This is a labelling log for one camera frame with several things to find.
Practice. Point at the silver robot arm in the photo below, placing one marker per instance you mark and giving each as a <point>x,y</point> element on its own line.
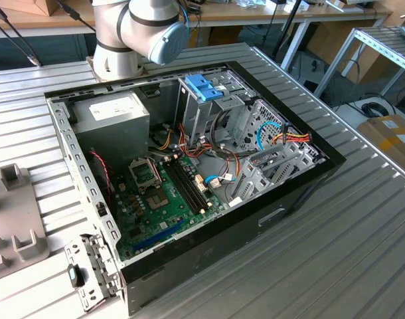
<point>113,26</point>

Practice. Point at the grey metal disk bay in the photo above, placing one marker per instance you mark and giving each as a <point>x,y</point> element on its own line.
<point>255,172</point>

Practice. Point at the white board connector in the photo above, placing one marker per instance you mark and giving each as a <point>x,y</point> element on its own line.
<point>200,184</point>

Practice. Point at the black RAM slot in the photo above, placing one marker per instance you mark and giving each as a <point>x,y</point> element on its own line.
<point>190,186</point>
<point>185,186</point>
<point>180,186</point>
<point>195,186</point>

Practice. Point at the grey metal drive cage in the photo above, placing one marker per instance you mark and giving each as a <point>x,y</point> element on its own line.
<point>194,116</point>

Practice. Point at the white paper tag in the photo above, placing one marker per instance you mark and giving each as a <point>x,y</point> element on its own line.
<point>235,201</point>

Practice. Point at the CPU socket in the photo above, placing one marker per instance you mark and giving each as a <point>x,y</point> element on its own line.
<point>157,201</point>

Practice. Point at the blue plastic drive latch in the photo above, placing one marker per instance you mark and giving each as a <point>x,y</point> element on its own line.
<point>202,86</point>

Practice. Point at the green motherboard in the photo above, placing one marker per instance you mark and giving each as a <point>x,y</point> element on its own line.
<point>162,222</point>

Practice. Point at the blue expansion slot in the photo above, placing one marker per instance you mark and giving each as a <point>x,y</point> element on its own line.
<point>156,237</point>

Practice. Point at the black open PC case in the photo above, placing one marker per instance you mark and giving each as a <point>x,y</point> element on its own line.
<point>206,252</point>

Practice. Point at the grey power supply unit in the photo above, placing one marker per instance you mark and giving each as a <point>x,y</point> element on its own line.
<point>113,133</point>

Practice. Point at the black case fan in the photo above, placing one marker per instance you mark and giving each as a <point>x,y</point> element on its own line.
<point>98,179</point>

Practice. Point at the black tripod pole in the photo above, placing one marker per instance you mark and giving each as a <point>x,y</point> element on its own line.
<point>287,23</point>

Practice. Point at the black oval latch button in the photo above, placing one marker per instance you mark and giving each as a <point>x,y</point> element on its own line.
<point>75,276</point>

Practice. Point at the cardboard box with yellow tape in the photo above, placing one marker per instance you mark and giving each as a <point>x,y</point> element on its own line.
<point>385,143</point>

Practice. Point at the wooden desk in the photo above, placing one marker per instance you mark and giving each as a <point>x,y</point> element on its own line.
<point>322,15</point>

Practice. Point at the grey parts rack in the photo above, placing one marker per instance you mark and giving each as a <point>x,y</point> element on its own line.
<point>16,212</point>

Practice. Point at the metal slat side table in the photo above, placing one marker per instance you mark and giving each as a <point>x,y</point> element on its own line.
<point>385,40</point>

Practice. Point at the small brown box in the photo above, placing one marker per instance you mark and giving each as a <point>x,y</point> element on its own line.
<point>43,6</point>

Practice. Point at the small black rail latch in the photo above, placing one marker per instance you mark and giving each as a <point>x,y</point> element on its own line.
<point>101,209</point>

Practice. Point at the metal expansion slot bracket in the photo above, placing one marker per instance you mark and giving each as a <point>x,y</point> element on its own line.
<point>99,259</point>

